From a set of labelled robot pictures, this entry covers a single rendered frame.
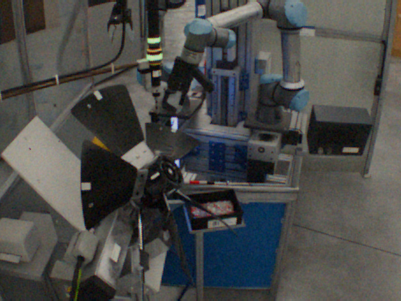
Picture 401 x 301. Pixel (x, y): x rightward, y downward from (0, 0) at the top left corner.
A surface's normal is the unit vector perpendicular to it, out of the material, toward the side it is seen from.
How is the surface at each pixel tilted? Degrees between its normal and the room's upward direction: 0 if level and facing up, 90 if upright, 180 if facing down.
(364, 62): 90
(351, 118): 15
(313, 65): 90
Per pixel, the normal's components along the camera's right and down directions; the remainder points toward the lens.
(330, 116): -0.03, -0.70
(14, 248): -0.07, 0.51
